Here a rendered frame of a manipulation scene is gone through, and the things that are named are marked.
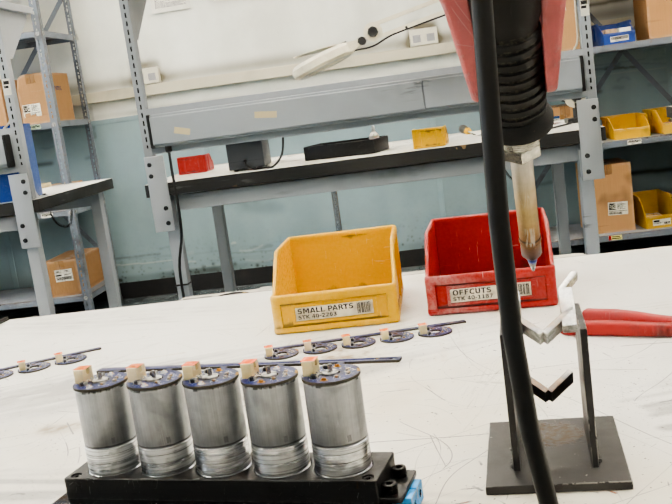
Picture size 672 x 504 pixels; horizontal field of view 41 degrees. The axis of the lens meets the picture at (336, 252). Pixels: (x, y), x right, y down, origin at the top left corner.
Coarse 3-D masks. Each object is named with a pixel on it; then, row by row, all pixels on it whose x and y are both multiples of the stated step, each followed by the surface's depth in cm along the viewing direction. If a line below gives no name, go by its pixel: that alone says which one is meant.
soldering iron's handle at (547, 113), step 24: (504, 0) 27; (528, 0) 27; (504, 24) 27; (528, 24) 27; (504, 48) 28; (528, 48) 28; (504, 72) 29; (528, 72) 29; (504, 96) 29; (528, 96) 29; (504, 120) 30; (528, 120) 30; (552, 120) 30; (504, 144) 30
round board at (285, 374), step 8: (264, 368) 39; (272, 368) 39; (280, 368) 39; (288, 368) 39; (256, 376) 38; (280, 376) 38; (288, 376) 38; (296, 376) 38; (248, 384) 38; (256, 384) 37; (264, 384) 37; (272, 384) 37
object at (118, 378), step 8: (96, 376) 42; (104, 376) 42; (112, 376) 42; (120, 376) 41; (80, 384) 41; (88, 384) 41; (96, 384) 41; (104, 384) 40; (112, 384) 40; (120, 384) 40
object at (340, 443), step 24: (336, 384) 36; (360, 384) 37; (312, 408) 37; (336, 408) 37; (360, 408) 37; (312, 432) 37; (336, 432) 37; (360, 432) 37; (336, 456) 37; (360, 456) 37
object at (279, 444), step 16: (288, 384) 38; (256, 400) 38; (272, 400) 37; (288, 400) 38; (256, 416) 38; (272, 416) 38; (288, 416) 38; (256, 432) 38; (272, 432) 38; (288, 432) 38; (304, 432) 39; (256, 448) 38; (272, 448) 38; (288, 448) 38; (304, 448) 38; (256, 464) 38; (272, 464) 38; (288, 464) 38; (304, 464) 38
